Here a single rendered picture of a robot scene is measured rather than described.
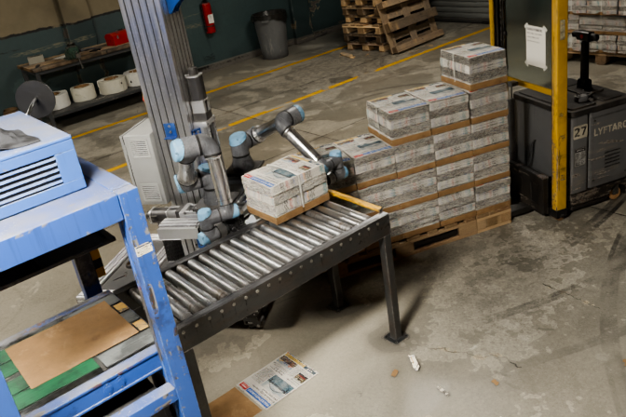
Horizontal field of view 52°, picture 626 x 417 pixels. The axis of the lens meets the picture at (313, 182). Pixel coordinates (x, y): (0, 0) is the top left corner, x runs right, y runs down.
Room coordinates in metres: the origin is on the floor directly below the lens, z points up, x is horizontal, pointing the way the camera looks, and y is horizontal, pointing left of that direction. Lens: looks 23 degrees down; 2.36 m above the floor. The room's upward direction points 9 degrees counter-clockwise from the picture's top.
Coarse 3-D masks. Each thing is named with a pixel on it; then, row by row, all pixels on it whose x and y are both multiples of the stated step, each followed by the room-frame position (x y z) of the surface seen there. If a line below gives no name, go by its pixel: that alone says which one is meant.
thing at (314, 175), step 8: (280, 160) 3.48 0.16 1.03; (288, 160) 3.46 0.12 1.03; (296, 160) 3.44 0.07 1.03; (304, 160) 3.42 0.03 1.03; (312, 160) 3.40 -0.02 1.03; (296, 168) 3.32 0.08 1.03; (304, 168) 3.30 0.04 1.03; (312, 168) 3.28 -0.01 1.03; (320, 168) 3.32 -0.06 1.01; (304, 176) 3.25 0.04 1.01; (312, 176) 3.28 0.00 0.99; (320, 176) 3.31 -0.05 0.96; (312, 184) 3.27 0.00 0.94; (320, 184) 3.31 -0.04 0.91; (312, 192) 3.28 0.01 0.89; (320, 192) 3.31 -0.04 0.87
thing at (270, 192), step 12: (264, 168) 3.40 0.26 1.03; (252, 180) 3.25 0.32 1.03; (264, 180) 3.23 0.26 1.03; (276, 180) 3.20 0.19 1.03; (288, 180) 3.18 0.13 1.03; (252, 192) 3.28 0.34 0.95; (264, 192) 3.17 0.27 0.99; (276, 192) 3.13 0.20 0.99; (288, 192) 3.18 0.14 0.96; (252, 204) 3.30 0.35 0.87; (264, 204) 3.20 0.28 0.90; (276, 204) 3.13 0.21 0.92; (288, 204) 3.17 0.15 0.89; (276, 216) 3.12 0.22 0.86
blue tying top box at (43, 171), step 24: (0, 120) 2.54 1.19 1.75; (24, 120) 2.48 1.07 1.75; (48, 144) 2.13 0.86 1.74; (72, 144) 2.17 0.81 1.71; (0, 168) 2.03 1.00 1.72; (24, 168) 2.07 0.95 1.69; (48, 168) 2.12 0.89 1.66; (72, 168) 2.16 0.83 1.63; (0, 192) 2.02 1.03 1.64; (24, 192) 2.06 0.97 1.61; (48, 192) 2.10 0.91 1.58; (72, 192) 2.14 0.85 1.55; (0, 216) 2.00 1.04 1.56
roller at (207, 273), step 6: (192, 264) 2.86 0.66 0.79; (198, 264) 2.84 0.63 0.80; (198, 270) 2.80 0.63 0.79; (204, 270) 2.77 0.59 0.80; (210, 270) 2.76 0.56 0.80; (204, 276) 2.76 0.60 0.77; (210, 276) 2.72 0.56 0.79; (216, 276) 2.69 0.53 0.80; (222, 276) 2.69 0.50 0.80; (216, 282) 2.66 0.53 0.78; (222, 282) 2.64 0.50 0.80; (228, 282) 2.62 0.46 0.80; (222, 288) 2.62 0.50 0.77; (228, 288) 2.58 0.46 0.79; (234, 288) 2.57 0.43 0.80; (240, 288) 2.57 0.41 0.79
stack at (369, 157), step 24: (336, 144) 4.14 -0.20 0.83; (360, 144) 4.06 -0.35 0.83; (384, 144) 3.99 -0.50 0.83; (408, 144) 3.95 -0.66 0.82; (432, 144) 4.00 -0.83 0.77; (456, 144) 4.05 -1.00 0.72; (360, 168) 3.85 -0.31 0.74; (384, 168) 3.89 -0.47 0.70; (408, 168) 3.95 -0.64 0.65; (432, 168) 4.00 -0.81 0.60; (456, 168) 4.05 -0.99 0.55; (360, 192) 3.84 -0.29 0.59; (384, 192) 3.88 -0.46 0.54; (408, 192) 3.94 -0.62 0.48; (432, 192) 3.99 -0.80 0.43; (456, 192) 4.05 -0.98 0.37; (408, 216) 3.93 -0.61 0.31; (432, 216) 3.99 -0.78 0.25; (456, 216) 4.04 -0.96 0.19; (408, 240) 3.92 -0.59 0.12
